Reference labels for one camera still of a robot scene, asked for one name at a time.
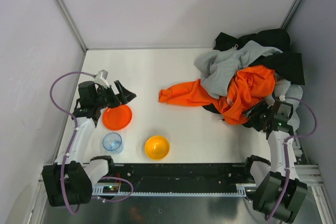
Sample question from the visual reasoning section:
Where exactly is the grey sweatshirt cloth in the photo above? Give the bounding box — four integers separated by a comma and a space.
193, 40, 304, 133

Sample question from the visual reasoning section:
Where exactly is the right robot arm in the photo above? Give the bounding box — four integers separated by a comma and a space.
244, 100, 308, 223

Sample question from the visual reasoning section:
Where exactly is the yellow plastic bowl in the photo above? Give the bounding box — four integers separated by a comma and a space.
144, 135, 171, 161

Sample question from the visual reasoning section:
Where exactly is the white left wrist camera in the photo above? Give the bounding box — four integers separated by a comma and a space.
94, 70, 110, 89

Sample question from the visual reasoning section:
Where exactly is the left aluminium frame post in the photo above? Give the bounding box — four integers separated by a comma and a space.
54, 0, 88, 53

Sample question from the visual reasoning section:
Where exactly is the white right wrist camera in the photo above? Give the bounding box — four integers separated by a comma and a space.
274, 94, 286, 102

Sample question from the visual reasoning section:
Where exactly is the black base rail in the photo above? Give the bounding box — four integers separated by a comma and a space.
111, 163, 254, 195

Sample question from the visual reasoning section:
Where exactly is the black cloth garment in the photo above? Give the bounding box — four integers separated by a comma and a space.
194, 28, 305, 127

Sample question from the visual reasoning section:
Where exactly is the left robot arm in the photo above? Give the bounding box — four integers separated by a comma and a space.
42, 81, 136, 207

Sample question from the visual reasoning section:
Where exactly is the orange plastic plate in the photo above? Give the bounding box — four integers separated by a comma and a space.
102, 105, 133, 131

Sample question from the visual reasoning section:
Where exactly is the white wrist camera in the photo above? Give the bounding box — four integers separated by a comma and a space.
274, 94, 286, 102
94, 70, 110, 89

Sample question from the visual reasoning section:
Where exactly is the clear blue plastic cup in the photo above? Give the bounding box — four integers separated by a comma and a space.
102, 132, 124, 154

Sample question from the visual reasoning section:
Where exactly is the orange cloth garment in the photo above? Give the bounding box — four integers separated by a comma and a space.
159, 65, 277, 125

